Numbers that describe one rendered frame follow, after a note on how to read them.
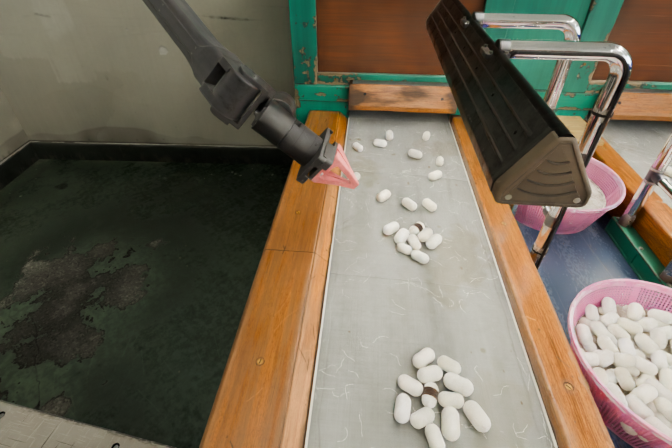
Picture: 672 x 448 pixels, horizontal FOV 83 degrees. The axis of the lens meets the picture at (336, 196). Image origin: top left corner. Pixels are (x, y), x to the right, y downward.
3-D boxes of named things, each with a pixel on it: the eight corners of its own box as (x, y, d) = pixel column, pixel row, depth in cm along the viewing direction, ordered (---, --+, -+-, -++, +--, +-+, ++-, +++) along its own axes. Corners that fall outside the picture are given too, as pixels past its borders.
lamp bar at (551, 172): (493, 205, 34) (516, 133, 30) (424, 27, 83) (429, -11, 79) (586, 210, 34) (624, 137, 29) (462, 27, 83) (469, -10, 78)
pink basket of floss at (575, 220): (571, 263, 77) (590, 229, 72) (463, 199, 94) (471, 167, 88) (627, 212, 90) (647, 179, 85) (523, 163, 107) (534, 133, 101)
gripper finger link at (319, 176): (370, 160, 70) (331, 128, 67) (369, 182, 64) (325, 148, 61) (346, 182, 73) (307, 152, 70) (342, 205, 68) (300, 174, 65)
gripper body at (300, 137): (336, 132, 67) (303, 105, 65) (328, 163, 59) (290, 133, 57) (314, 155, 71) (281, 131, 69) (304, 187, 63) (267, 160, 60)
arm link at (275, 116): (242, 128, 59) (263, 100, 57) (250, 115, 66) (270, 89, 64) (278, 155, 62) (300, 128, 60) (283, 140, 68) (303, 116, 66)
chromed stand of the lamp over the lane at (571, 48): (432, 288, 72) (490, 44, 45) (422, 219, 88) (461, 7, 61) (536, 295, 71) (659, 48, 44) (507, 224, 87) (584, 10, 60)
